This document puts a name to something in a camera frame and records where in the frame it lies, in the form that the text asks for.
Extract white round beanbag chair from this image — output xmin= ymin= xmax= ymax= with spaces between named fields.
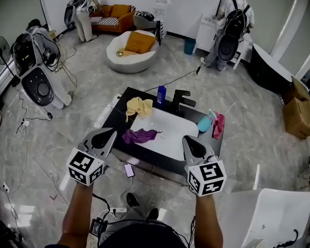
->
xmin=105 ymin=29 xmax=160 ymax=74

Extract white phone cable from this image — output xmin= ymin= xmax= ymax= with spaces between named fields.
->
xmin=120 ymin=176 xmax=134 ymax=207

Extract smartphone with pink screen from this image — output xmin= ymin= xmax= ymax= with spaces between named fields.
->
xmin=123 ymin=163 xmax=135 ymax=178

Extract dark blue box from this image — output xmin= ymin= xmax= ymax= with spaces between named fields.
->
xmin=301 ymin=70 xmax=310 ymax=98

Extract white sink basin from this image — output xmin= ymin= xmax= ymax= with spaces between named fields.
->
xmin=130 ymin=107 xmax=199 ymax=162

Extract cardboard box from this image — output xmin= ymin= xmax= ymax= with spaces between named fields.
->
xmin=281 ymin=76 xmax=310 ymax=105
xmin=282 ymin=97 xmax=310 ymax=140

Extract white vanity cabinet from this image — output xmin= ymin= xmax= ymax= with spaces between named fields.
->
xmin=195 ymin=14 xmax=254 ymax=70

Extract black sink cabinet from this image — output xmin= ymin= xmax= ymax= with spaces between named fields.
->
xmin=101 ymin=86 xmax=224 ymax=185

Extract black floor cable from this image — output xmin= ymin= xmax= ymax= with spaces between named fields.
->
xmin=144 ymin=60 xmax=205 ymax=92

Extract orange square cushion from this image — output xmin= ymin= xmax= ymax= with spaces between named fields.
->
xmin=124 ymin=31 xmax=157 ymax=54

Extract blue bottle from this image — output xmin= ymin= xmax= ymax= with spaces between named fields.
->
xmin=157 ymin=85 xmax=167 ymax=105

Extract orange sofa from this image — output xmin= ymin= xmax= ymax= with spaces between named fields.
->
xmin=89 ymin=4 xmax=136 ymax=35

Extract teal waste bin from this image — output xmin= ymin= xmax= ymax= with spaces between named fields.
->
xmin=183 ymin=37 xmax=197 ymax=55

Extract white water dispenser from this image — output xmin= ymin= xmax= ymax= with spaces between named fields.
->
xmin=152 ymin=0 xmax=173 ymax=22

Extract orange sofa cushion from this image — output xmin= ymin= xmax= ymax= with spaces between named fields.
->
xmin=110 ymin=4 xmax=132 ymax=18

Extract person's black shirt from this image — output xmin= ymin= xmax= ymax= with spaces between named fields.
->
xmin=98 ymin=222 xmax=191 ymax=248

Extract purple towel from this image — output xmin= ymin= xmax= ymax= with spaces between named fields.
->
xmin=122 ymin=128 xmax=163 ymax=145

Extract white basket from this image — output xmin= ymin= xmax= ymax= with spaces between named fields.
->
xmin=240 ymin=188 xmax=310 ymax=248

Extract grey chair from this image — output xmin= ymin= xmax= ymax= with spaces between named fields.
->
xmin=133 ymin=10 xmax=156 ymax=31

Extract black waist battery box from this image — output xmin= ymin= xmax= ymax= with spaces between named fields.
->
xmin=89 ymin=218 xmax=109 ymax=237

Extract teal spray bottle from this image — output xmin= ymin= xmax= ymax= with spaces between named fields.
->
xmin=197 ymin=109 xmax=218 ymax=133

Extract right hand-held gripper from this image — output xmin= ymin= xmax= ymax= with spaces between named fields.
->
xmin=182 ymin=135 xmax=227 ymax=197

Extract pink towel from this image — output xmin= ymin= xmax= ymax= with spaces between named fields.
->
xmin=212 ymin=111 xmax=226 ymax=140

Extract gold wire stand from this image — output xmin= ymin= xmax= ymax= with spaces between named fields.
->
xmin=54 ymin=42 xmax=78 ymax=88

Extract person's right forearm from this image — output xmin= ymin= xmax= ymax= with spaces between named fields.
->
xmin=194 ymin=192 xmax=224 ymax=248

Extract yellow towel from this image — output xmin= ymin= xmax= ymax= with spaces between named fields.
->
xmin=126 ymin=96 xmax=154 ymax=123

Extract person's grey trousers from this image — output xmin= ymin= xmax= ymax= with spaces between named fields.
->
xmin=100 ymin=205 xmax=171 ymax=242

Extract black standing fan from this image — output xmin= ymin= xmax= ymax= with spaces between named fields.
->
xmin=0 ymin=36 xmax=21 ymax=87

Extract person's black shoe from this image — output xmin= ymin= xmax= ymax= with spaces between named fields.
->
xmin=126 ymin=192 xmax=140 ymax=208
xmin=146 ymin=208 xmax=160 ymax=221

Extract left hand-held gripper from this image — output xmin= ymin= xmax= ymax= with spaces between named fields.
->
xmin=66 ymin=127 xmax=118 ymax=187

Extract person's left forearm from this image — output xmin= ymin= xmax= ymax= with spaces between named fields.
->
xmin=57 ymin=181 xmax=94 ymax=248

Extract black bathtub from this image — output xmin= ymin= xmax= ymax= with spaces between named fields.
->
xmin=249 ymin=42 xmax=294 ymax=95

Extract striped seat cushion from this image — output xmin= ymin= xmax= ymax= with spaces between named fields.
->
xmin=90 ymin=17 xmax=119 ymax=25

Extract black faucet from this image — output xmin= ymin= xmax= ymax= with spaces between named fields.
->
xmin=170 ymin=89 xmax=196 ymax=113

